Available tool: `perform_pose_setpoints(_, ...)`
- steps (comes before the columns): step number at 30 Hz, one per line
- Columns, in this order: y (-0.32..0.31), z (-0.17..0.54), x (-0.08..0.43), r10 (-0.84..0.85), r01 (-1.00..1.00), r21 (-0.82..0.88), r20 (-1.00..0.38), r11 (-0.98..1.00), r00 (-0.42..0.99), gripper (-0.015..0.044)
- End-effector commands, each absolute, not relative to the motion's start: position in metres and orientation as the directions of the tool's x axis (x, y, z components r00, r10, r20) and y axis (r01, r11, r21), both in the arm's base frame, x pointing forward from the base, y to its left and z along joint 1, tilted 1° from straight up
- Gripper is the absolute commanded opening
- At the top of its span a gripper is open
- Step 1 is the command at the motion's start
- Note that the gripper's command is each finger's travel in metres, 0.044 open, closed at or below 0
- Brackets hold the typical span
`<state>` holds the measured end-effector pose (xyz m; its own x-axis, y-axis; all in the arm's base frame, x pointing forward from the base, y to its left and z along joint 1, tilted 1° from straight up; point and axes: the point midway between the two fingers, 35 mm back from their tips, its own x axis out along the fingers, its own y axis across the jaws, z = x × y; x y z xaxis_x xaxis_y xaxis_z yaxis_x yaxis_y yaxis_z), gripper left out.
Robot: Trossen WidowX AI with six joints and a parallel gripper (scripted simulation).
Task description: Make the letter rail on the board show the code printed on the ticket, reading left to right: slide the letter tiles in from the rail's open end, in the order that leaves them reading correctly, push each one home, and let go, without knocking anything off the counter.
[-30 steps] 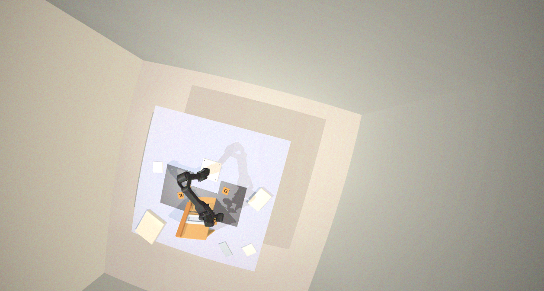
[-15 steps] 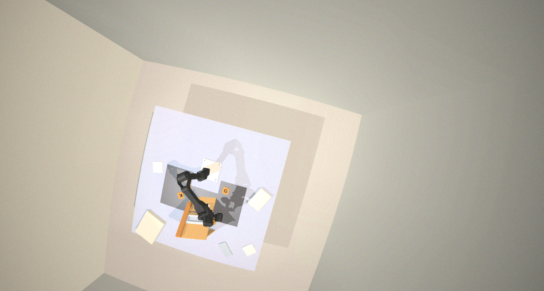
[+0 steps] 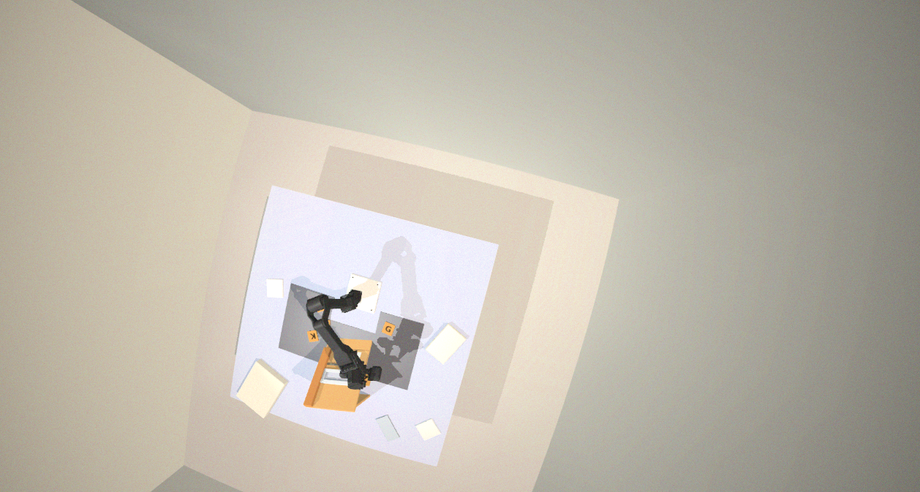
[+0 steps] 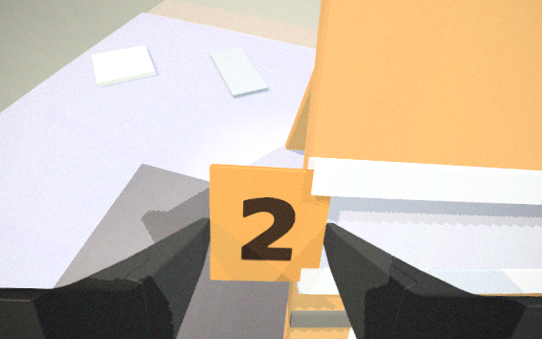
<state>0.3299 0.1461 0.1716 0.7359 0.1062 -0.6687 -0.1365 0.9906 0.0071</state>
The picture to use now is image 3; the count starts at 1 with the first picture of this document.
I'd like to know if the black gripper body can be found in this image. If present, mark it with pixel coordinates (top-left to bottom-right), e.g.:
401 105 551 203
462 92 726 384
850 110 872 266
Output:
339 361 382 381

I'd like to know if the pale yellow board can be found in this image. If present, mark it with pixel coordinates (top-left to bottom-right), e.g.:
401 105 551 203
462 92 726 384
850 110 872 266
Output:
303 338 372 412

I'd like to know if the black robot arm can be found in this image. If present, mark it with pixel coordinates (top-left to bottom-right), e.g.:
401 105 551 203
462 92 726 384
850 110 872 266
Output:
306 289 366 390

